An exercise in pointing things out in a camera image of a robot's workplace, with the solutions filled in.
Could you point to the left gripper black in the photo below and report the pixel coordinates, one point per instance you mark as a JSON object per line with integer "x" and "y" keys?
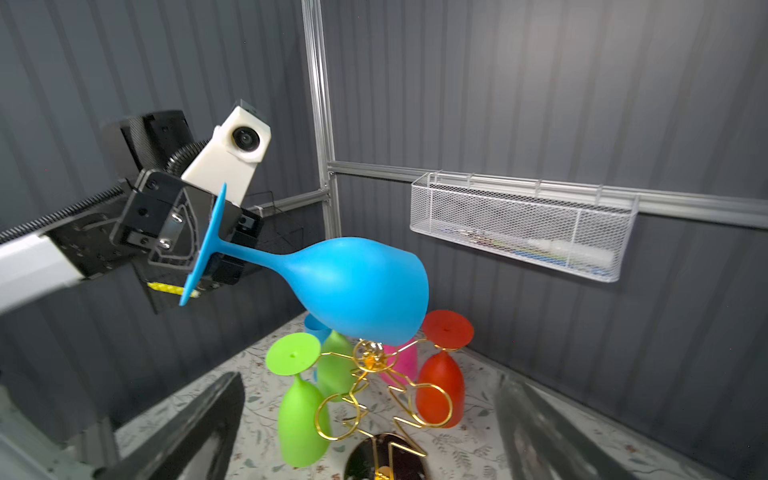
{"x": 167, "y": 219}

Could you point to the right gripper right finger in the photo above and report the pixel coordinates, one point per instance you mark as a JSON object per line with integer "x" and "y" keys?
{"x": 540, "y": 443}

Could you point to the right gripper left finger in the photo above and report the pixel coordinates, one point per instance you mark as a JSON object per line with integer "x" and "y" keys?
{"x": 196, "y": 444}

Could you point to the blue wine glass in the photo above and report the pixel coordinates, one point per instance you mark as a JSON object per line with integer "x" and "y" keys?
{"x": 356, "y": 286}
{"x": 316, "y": 328}

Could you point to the blue wine glass front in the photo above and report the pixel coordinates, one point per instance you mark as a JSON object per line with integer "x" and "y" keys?
{"x": 356, "y": 286}

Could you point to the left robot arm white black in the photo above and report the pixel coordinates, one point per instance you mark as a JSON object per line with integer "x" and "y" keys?
{"x": 73, "y": 245}

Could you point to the green wine glass front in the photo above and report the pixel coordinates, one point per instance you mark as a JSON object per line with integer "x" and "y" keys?
{"x": 300, "y": 443}

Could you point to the green wine glass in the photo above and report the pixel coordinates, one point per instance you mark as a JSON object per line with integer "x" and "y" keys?
{"x": 334, "y": 374}
{"x": 300, "y": 443}

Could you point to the red wine glass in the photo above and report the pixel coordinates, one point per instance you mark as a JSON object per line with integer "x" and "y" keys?
{"x": 448, "y": 330}

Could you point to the green wine glass rear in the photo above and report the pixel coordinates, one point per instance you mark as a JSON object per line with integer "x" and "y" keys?
{"x": 334, "y": 374}

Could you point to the pink wine glass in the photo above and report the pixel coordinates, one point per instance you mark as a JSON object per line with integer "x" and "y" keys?
{"x": 406, "y": 363}

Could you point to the white marker in basket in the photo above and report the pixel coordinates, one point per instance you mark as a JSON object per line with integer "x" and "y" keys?
{"x": 575, "y": 252}

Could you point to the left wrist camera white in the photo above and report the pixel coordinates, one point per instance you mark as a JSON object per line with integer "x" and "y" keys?
{"x": 231, "y": 156}

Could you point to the gold wire glass rack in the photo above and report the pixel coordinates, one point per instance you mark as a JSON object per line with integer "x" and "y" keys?
{"x": 383, "y": 418}

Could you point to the white mesh wall basket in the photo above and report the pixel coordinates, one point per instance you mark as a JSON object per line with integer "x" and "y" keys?
{"x": 459, "y": 210}

